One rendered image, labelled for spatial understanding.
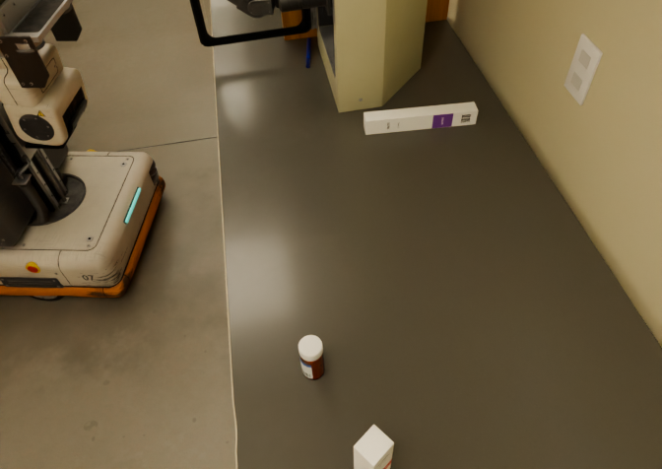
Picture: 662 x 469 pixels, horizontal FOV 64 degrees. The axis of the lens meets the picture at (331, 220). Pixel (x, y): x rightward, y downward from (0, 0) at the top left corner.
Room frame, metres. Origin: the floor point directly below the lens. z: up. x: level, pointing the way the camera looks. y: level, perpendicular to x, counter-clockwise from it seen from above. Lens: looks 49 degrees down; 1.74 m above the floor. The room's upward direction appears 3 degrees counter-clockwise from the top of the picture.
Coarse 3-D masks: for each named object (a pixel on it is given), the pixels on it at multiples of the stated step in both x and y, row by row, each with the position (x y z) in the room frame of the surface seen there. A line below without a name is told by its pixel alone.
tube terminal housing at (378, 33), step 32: (352, 0) 1.06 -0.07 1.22; (384, 0) 1.06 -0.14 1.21; (416, 0) 1.17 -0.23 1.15; (352, 32) 1.06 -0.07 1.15; (384, 32) 1.07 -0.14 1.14; (416, 32) 1.19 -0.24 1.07; (352, 64) 1.06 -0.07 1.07; (384, 64) 1.07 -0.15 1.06; (416, 64) 1.20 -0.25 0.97; (352, 96) 1.06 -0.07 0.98; (384, 96) 1.07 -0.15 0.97
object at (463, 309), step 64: (256, 64) 1.29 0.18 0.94; (320, 64) 1.27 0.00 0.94; (448, 64) 1.23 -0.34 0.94; (256, 128) 1.01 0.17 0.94; (320, 128) 1.00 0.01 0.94; (448, 128) 0.97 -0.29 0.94; (512, 128) 0.95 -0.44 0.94; (256, 192) 0.79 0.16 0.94; (320, 192) 0.78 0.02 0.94; (384, 192) 0.77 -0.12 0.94; (448, 192) 0.76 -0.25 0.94; (512, 192) 0.75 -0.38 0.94; (256, 256) 0.62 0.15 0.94; (320, 256) 0.61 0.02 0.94; (384, 256) 0.60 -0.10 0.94; (448, 256) 0.59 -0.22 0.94; (512, 256) 0.58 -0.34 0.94; (576, 256) 0.58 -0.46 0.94; (256, 320) 0.48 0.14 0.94; (320, 320) 0.47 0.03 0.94; (384, 320) 0.46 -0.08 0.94; (448, 320) 0.46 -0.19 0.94; (512, 320) 0.45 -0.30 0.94; (576, 320) 0.44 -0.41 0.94; (640, 320) 0.44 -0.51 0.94; (256, 384) 0.36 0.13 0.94; (320, 384) 0.36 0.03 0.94; (384, 384) 0.35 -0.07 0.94; (448, 384) 0.34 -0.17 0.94; (512, 384) 0.34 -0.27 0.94; (576, 384) 0.33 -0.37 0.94; (640, 384) 0.32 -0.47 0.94; (256, 448) 0.26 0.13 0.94; (320, 448) 0.26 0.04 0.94; (448, 448) 0.25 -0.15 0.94; (512, 448) 0.24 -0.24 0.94; (576, 448) 0.24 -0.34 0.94; (640, 448) 0.23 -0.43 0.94
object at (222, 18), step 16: (208, 0) 1.31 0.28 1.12; (224, 0) 1.32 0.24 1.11; (208, 16) 1.31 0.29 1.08; (224, 16) 1.32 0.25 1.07; (240, 16) 1.32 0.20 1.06; (272, 16) 1.34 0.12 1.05; (288, 16) 1.34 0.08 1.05; (208, 32) 1.31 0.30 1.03; (224, 32) 1.32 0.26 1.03; (240, 32) 1.32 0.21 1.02
